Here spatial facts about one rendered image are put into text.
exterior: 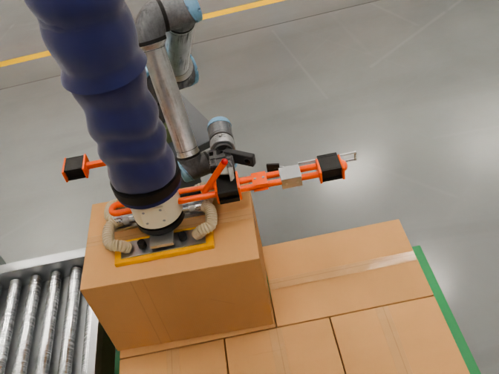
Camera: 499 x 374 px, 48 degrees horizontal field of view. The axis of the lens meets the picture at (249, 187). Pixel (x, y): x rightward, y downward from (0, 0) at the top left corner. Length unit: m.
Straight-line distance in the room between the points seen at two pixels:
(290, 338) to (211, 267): 0.46
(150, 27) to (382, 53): 2.76
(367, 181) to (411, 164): 0.30
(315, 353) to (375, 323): 0.25
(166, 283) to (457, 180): 2.03
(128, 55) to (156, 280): 0.76
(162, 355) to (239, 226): 0.58
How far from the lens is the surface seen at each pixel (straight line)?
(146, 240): 1.95
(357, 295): 2.20
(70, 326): 2.39
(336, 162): 1.87
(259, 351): 2.10
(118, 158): 1.65
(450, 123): 3.81
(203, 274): 1.86
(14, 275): 2.66
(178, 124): 2.08
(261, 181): 1.85
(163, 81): 2.04
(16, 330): 2.57
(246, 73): 4.42
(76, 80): 1.52
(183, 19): 2.04
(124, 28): 1.47
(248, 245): 1.86
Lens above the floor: 2.36
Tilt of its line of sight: 44 degrees down
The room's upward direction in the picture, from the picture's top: 12 degrees counter-clockwise
